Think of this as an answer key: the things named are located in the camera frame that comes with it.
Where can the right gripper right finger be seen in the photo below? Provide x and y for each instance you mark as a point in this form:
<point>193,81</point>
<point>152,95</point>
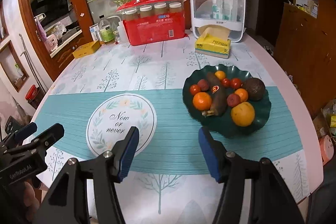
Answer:
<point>253,191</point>

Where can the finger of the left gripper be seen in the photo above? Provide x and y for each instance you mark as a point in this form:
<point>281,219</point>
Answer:
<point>17,137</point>
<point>44,140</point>

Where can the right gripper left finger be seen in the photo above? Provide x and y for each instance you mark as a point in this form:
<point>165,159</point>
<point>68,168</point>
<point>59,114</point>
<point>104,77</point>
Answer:
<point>67,202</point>

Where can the orange citrus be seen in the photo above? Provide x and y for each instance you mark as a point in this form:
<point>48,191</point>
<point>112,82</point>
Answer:
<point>243,114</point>

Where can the wrinkled red fruit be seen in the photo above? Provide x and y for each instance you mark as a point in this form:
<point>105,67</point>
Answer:
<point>233,100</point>

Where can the dark overripe banana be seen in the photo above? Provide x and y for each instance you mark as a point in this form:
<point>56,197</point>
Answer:
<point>218,95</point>

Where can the red cherry tomato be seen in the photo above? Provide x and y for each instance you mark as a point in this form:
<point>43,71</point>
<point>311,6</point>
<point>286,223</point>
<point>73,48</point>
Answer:
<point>235,83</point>

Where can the left hand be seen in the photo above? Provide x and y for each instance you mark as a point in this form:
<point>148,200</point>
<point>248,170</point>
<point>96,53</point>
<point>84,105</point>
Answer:
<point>26,203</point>

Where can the teal striped placemat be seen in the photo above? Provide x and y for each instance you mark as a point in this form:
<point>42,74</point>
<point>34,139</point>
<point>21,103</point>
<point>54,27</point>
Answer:
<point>168,127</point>

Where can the red bucket on floor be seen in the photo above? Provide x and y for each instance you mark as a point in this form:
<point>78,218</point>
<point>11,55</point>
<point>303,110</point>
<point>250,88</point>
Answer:
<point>34,96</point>

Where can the yellow flat box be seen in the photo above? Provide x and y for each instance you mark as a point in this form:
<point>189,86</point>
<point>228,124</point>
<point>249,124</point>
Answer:
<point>86,49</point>

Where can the small mandarin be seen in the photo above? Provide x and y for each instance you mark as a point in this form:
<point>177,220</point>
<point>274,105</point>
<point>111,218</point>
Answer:
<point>243,94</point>

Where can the dark avocado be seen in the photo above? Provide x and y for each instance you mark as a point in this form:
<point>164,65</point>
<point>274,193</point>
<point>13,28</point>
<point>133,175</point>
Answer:
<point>255,88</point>

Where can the green label bottle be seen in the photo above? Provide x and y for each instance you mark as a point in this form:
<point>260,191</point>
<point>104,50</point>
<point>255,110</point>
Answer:
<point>105,30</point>

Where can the large orange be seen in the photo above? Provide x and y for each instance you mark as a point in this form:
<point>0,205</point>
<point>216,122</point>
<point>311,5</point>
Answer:
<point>202,101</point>

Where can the white squeeze bottle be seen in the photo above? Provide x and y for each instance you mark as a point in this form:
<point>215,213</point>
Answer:
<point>120,28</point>

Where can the red tomato in plate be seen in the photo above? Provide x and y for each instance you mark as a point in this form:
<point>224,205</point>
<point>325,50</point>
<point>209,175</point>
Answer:
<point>194,89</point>

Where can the red jar package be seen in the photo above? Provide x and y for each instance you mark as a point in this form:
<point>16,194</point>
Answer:
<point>151,21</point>

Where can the yellow tissue pack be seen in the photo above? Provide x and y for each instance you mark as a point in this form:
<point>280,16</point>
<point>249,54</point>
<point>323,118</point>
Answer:
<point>214,41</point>

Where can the white clear storage box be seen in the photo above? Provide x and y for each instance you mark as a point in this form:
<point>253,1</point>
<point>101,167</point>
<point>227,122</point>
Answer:
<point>226,13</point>

